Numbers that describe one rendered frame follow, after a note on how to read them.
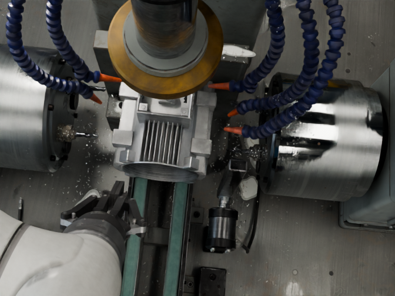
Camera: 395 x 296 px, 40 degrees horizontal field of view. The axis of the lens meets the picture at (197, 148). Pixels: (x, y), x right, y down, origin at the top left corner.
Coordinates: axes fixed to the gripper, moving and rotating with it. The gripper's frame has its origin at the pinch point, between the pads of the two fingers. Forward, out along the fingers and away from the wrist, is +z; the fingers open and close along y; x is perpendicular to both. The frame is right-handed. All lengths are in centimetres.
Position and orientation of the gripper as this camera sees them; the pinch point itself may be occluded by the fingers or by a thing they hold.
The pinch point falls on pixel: (116, 195)
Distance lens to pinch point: 93.6
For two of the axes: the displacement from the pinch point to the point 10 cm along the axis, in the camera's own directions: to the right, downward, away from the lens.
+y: -9.9, -1.0, -0.2
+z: 0.1, -2.5, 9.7
